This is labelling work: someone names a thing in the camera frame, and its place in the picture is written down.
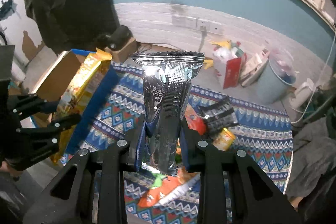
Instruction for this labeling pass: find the long yellow snack bag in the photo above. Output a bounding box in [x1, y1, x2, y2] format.
[51, 48, 113, 166]

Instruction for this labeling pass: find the black round device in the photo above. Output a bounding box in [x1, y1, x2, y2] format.
[97, 25, 133, 51]

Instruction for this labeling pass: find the black snack packet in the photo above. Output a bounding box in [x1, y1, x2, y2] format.
[198, 97, 239, 136]

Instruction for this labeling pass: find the blue patterned bed cloth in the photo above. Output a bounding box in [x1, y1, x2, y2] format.
[75, 63, 293, 223]

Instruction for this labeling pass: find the orange green snack bag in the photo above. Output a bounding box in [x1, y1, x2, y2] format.
[138, 166, 201, 207]

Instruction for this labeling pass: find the pale blue waste bin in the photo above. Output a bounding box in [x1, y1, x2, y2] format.
[256, 48, 296, 105]

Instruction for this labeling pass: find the white kettle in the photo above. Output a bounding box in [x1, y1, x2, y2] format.
[289, 78, 314, 112]

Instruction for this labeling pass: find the green pea snack bag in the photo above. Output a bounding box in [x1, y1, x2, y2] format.
[131, 51, 205, 176]

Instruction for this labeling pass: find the red flat snack bag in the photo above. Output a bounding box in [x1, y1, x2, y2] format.
[185, 104, 207, 135]

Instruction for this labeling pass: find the small cardboard box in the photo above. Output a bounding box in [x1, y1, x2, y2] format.
[104, 38, 137, 63]

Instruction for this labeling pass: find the white wall socket strip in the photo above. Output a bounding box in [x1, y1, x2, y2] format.
[171, 15, 224, 35]

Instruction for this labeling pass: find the left hand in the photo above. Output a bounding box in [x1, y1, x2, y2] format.
[0, 161, 22, 177]

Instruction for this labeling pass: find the grey power cable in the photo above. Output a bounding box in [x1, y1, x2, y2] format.
[198, 27, 208, 54]

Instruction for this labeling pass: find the cardboard box blue rim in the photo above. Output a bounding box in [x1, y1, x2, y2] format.
[31, 49, 118, 163]

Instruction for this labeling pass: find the small yellow snack packet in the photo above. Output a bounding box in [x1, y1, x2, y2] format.
[213, 128, 236, 151]

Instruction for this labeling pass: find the white red paper bag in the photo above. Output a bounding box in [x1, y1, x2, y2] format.
[212, 40, 247, 89]

